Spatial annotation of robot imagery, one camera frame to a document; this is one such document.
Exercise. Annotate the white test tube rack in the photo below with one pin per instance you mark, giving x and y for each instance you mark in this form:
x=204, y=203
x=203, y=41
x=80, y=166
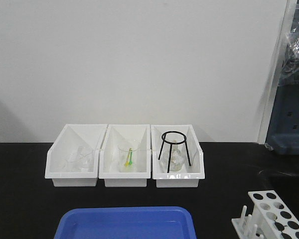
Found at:
x=270, y=218

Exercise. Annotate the green plastic dropper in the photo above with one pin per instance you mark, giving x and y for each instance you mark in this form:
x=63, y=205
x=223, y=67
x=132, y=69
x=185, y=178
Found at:
x=130, y=156

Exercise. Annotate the middle white storage bin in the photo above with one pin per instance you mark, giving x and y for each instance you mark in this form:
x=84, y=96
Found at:
x=109, y=156

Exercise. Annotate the white storage bin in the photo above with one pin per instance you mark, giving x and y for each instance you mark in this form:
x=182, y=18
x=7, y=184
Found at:
x=187, y=176
x=70, y=138
x=109, y=156

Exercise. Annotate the glass beaker with droppers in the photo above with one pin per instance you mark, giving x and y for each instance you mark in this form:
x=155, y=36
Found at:
x=123, y=148

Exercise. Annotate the yellow plastic dropper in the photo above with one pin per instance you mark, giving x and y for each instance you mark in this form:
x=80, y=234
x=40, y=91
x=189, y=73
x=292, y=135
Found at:
x=126, y=164

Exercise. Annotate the glass flask under tripod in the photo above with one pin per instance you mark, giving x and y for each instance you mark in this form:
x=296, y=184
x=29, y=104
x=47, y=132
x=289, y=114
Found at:
x=171, y=158

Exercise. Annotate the right white storage bin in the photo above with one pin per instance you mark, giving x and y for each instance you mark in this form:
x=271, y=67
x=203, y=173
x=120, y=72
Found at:
x=187, y=176

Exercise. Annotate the small glass beakers cluster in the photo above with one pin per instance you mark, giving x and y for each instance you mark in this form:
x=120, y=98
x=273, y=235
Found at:
x=80, y=160

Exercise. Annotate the left white storage bin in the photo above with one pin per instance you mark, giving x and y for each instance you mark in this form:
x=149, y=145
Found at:
x=70, y=138

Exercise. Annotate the blue plastic tray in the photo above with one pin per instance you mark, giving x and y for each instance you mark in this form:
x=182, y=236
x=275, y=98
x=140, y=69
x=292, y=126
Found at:
x=162, y=222

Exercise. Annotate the dark blue perforated crate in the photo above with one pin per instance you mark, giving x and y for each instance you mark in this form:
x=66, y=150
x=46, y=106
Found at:
x=283, y=132

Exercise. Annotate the clear plastic wrap bag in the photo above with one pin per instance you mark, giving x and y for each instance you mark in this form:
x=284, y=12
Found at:
x=290, y=68

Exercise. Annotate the black wire tripod stand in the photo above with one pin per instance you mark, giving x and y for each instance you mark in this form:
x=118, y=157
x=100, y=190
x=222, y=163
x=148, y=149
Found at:
x=181, y=139

